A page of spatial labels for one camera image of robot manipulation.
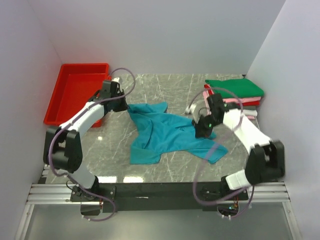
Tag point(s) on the black base beam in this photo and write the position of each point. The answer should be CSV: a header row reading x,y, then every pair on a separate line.
x,y
158,196

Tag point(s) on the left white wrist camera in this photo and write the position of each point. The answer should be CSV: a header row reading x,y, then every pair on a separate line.
x,y
117,80

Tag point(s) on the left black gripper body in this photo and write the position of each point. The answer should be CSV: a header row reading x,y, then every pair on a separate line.
x,y
121,104

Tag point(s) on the red plastic bin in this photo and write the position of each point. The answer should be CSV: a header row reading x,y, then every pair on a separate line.
x,y
76,83

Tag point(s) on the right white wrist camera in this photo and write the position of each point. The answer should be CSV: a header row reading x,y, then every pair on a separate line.
x,y
190,110

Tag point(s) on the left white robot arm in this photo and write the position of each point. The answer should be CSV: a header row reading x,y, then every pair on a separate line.
x,y
63,147

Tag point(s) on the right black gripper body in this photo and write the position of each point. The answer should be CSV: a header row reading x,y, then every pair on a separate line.
x,y
201,130

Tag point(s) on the red folded t shirt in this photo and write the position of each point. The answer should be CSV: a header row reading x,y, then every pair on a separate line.
x,y
251,101

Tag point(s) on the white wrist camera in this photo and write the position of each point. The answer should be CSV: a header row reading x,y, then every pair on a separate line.
x,y
117,80
190,110

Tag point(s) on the grey folded t shirt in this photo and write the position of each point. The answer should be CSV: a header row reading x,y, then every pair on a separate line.
x,y
249,108

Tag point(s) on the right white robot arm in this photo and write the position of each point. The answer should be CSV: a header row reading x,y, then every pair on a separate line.
x,y
266,157

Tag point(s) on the light pink bottom t shirt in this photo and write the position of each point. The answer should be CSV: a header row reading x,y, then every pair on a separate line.
x,y
251,117

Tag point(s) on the white folded t shirt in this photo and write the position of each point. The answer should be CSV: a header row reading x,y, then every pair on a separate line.
x,y
250,113

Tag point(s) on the teal t shirt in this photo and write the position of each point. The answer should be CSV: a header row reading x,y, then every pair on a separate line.
x,y
160,132

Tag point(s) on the aluminium frame rail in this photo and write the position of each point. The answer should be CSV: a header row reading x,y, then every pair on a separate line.
x,y
41,193

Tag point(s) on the green folded t shirt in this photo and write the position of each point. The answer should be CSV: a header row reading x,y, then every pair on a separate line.
x,y
242,88

